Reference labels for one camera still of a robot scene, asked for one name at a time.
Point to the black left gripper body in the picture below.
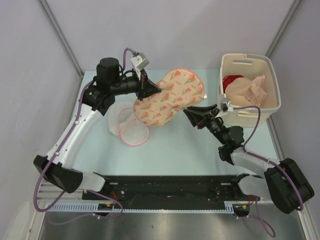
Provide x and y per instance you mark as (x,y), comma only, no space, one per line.
(141,85)

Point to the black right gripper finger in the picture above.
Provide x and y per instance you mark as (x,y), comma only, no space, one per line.
(197,118)
(202,109)

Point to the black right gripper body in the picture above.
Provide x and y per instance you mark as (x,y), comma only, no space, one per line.
(211,121)

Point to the floral peach laundry bag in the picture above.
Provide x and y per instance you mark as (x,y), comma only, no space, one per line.
(180,88)

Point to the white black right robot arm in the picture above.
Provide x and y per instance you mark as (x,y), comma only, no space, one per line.
(281,181)

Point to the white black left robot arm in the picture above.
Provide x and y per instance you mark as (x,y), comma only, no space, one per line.
(57,166)

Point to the beige bra in basket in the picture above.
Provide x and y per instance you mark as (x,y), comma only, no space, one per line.
(240,92)

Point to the white mesh bag pink trim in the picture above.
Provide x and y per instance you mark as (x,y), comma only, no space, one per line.
(131,130)

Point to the cream plastic laundry basket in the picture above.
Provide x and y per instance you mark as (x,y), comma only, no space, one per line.
(250,66)

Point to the red garment in basket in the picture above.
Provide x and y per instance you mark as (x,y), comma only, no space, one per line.
(228,80)

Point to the white round mesh pad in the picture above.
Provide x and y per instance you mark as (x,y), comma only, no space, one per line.
(113,114)

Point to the pink garment in basket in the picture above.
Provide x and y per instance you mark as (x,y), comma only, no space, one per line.
(255,94)

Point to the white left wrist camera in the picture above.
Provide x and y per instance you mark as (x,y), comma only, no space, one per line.
(139,61)

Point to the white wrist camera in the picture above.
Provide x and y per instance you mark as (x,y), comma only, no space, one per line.
(139,61)
(226,105)

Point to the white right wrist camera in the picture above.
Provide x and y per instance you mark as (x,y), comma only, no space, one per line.
(226,105)

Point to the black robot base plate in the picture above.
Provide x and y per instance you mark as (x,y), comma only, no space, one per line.
(217,187)

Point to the white slotted cable duct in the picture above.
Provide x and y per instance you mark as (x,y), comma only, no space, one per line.
(218,207)

